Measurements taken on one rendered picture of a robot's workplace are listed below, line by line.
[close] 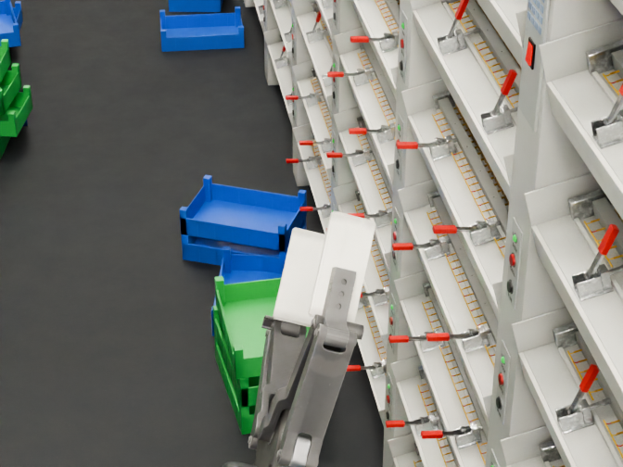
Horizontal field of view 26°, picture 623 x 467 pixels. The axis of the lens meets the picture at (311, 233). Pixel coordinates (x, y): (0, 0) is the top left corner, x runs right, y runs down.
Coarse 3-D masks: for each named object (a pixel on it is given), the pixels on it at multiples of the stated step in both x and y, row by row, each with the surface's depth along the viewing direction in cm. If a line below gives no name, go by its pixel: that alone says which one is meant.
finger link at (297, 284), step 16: (304, 240) 101; (320, 240) 101; (288, 256) 101; (304, 256) 101; (320, 256) 101; (288, 272) 100; (304, 272) 101; (288, 288) 100; (304, 288) 101; (288, 304) 100; (304, 304) 100; (288, 320) 100; (304, 320) 100
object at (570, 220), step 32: (544, 192) 168; (576, 192) 168; (544, 224) 170; (576, 224) 168; (608, 224) 162; (544, 256) 167; (576, 256) 163; (608, 256) 161; (576, 288) 157; (608, 288) 156; (576, 320) 158; (608, 320) 152; (608, 352) 148; (608, 384) 150
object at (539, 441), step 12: (528, 432) 189; (540, 432) 189; (504, 444) 189; (516, 444) 190; (528, 444) 190; (540, 444) 189; (552, 444) 189; (504, 456) 190; (516, 456) 191; (528, 456) 191; (540, 456) 191; (552, 456) 189
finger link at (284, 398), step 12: (312, 324) 86; (348, 324) 86; (360, 324) 86; (312, 336) 86; (360, 336) 86; (336, 348) 87; (300, 360) 87; (300, 372) 88; (288, 384) 89; (276, 396) 90; (288, 396) 89; (276, 408) 89; (288, 408) 89; (264, 420) 91; (276, 420) 90; (264, 432) 91
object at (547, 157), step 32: (576, 0) 155; (608, 0) 155; (576, 32) 157; (544, 96) 161; (544, 128) 163; (544, 160) 166; (576, 160) 166; (512, 192) 178; (512, 224) 179; (544, 288) 176; (512, 320) 183; (512, 352) 184; (512, 384) 185; (512, 416) 187
